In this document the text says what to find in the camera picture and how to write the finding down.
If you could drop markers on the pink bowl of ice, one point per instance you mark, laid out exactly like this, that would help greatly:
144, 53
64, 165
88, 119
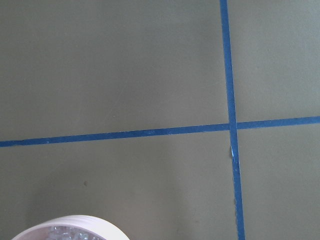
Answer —
99, 227

